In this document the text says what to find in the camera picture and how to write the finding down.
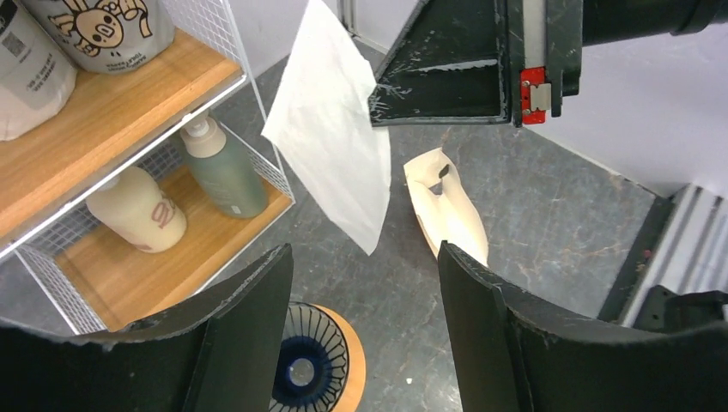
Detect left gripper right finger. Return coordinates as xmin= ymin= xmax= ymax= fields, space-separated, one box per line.
xmin=438 ymin=242 xmax=727 ymax=411

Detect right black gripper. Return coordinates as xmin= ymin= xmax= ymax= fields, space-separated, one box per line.
xmin=368 ymin=0 xmax=584 ymax=126

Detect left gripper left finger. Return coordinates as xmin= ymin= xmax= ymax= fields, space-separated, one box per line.
xmin=1 ymin=244 xmax=294 ymax=411

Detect blue ribbed coffee dripper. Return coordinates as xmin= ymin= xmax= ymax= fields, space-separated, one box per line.
xmin=269 ymin=302 xmax=349 ymax=412

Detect round wooden dripper stand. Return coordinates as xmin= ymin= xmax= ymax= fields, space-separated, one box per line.
xmin=315 ymin=305 xmax=367 ymax=412

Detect white paper coffee filter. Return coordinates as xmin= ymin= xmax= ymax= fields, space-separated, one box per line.
xmin=262 ymin=1 xmax=391 ymax=254

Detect white wire wooden shelf rack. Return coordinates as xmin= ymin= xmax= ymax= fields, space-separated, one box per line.
xmin=1 ymin=1 xmax=294 ymax=336

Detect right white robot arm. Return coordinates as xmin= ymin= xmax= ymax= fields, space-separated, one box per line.
xmin=369 ymin=0 xmax=727 ymax=127

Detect white coffee filter stack holder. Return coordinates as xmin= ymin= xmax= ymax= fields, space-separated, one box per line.
xmin=403 ymin=148 xmax=488 ymax=267

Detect white small bottle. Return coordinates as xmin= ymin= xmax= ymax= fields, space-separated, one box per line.
xmin=85 ymin=167 xmax=187 ymax=253

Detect grey green spray bottle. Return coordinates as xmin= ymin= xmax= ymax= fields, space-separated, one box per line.
xmin=179 ymin=110 xmax=268 ymax=219

